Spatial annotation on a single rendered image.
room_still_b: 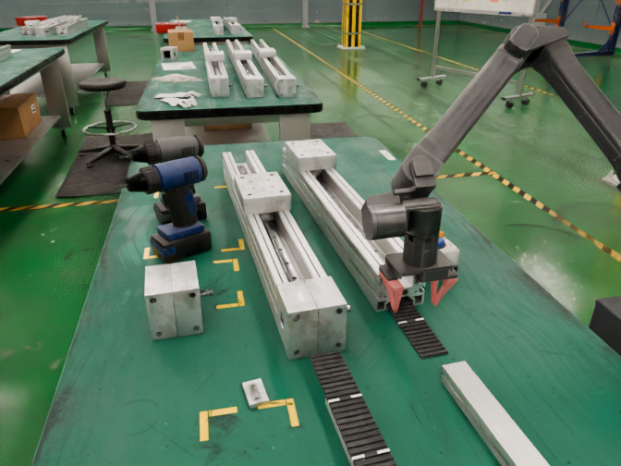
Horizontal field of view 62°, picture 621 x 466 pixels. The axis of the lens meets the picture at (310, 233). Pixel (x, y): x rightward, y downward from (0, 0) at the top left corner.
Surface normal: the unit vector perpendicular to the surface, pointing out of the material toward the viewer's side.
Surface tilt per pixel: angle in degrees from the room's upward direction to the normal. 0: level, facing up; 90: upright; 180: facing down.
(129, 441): 0
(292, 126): 90
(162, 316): 90
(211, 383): 0
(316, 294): 0
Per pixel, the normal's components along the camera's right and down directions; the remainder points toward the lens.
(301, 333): 0.26, 0.43
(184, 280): 0.00, -0.90
